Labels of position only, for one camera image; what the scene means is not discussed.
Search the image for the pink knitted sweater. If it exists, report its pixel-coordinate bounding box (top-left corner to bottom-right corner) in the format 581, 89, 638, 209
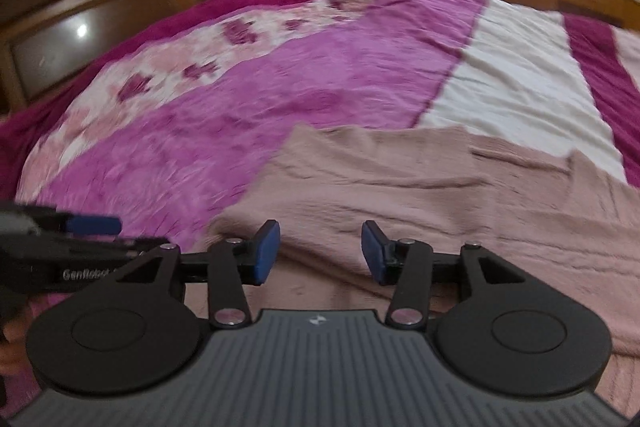
198, 124, 639, 415

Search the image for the striped magenta white bedspread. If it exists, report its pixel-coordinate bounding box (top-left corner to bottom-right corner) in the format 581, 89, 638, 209
12, 0, 639, 249

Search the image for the magenta pillow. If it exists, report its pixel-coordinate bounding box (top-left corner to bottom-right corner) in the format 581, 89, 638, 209
1, 0, 311, 200

